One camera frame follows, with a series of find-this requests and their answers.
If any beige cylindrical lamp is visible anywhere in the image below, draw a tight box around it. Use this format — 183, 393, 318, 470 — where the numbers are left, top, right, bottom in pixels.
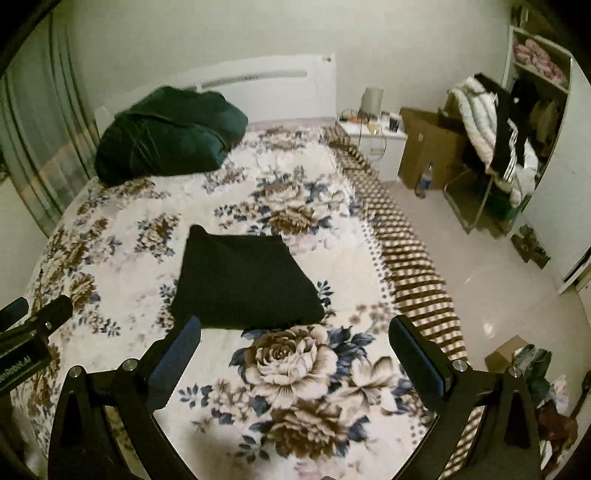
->
362, 87, 385, 117

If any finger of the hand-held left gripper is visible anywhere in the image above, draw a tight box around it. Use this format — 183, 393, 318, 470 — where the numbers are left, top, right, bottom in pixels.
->
0, 298, 29, 330
28, 295, 74, 333

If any black striped garment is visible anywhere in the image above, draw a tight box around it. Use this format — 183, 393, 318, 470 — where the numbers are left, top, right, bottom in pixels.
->
475, 73, 527, 178

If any plastic water bottle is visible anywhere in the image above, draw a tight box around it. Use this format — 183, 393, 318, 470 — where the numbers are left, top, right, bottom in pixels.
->
418, 161, 435, 197

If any black and white sweater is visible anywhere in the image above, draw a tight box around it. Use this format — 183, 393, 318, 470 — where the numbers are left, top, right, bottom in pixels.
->
168, 224, 325, 330

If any pink bedding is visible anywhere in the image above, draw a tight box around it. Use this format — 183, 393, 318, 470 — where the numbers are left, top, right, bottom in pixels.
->
513, 39, 566, 81

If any small cardboard box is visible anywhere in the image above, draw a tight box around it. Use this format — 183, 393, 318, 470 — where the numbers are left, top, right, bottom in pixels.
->
485, 336, 527, 374

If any metal frame chair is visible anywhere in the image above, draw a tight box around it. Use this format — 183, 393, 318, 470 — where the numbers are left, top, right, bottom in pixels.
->
443, 168, 518, 234

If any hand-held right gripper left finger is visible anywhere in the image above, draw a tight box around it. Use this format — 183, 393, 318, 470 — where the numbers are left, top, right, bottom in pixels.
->
48, 315, 202, 480

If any brown checkered bed sheet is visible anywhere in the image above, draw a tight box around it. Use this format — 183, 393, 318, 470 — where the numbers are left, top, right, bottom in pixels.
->
321, 126, 483, 480

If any white wardrobe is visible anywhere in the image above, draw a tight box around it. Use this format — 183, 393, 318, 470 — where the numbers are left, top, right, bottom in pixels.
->
505, 23, 591, 294

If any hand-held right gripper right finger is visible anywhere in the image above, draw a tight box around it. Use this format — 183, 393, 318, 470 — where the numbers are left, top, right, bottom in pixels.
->
389, 315, 542, 480

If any striped curtain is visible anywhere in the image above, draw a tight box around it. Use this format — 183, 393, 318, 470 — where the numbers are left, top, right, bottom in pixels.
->
0, 9, 100, 236

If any white headboard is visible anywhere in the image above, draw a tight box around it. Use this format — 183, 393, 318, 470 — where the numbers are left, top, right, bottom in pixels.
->
95, 54, 336, 134

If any dark green duvet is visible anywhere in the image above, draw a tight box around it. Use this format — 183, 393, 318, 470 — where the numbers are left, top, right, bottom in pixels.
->
95, 85, 249, 188

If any pile of clothes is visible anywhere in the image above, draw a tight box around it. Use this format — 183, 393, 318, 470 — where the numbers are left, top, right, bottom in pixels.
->
515, 344, 580, 462

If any pair of dark shoes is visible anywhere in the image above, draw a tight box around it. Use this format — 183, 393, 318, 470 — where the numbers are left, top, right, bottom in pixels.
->
512, 224, 551, 268

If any large cardboard box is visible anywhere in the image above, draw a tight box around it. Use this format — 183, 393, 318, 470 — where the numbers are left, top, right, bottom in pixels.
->
398, 107, 469, 190

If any white nightstand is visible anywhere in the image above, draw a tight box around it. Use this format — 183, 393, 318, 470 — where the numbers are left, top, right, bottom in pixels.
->
337, 113, 409, 183

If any bed with floral cover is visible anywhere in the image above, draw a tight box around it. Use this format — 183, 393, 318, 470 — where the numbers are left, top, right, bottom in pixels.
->
11, 124, 462, 480

